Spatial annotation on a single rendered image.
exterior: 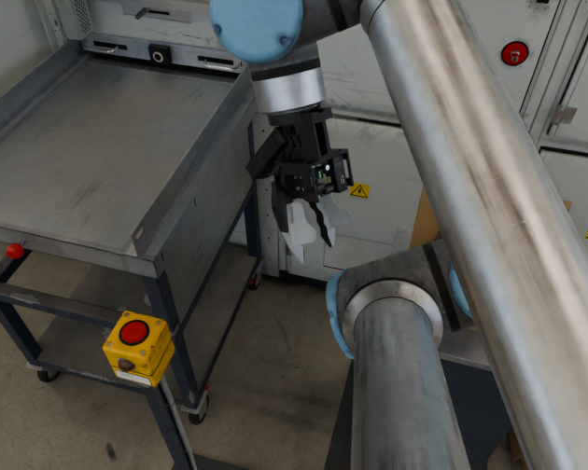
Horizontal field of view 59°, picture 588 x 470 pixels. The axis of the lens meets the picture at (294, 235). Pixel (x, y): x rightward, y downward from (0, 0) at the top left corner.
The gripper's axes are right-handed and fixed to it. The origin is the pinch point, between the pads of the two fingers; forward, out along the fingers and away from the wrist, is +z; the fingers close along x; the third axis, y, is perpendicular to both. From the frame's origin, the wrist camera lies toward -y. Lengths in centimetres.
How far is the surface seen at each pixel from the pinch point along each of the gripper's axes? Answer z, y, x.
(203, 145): -10, -55, 19
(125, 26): -42, -98, 29
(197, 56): -30, -82, 41
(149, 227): 0.6, -43.8, -4.8
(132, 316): 9.2, -27.2, -19.5
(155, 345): 13.1, -21.4, -19.4
